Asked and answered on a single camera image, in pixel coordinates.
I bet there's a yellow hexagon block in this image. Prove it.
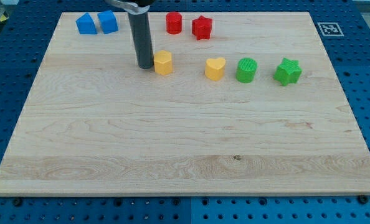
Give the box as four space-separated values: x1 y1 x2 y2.
154 50 173 75

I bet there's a red star block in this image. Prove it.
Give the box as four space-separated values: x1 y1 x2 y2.
192 16 213 40

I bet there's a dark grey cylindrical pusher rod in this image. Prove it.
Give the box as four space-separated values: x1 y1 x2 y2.
128 10 154 69

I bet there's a blue pentagon block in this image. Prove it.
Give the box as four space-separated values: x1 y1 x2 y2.
75 12 97 35

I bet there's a silver clamp rod mount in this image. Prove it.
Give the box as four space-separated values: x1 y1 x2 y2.
105 0 153 14

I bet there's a green cylinder block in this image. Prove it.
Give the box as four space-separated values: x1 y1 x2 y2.
235 57 258 83

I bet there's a yellow heart block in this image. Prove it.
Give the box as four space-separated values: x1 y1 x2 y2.
204 57 226 81

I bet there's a white fiducial marker tag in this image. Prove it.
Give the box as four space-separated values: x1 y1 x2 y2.
317 22 344 37

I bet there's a light wooden board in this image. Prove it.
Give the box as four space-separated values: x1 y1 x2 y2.
0 12 370 197

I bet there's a blue cube block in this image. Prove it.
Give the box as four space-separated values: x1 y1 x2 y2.
97 10 119 34

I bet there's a red cylinder block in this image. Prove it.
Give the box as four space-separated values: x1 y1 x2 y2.
166 12 182 35

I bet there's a green star block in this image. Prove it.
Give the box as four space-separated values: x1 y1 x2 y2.
273 58 302 86

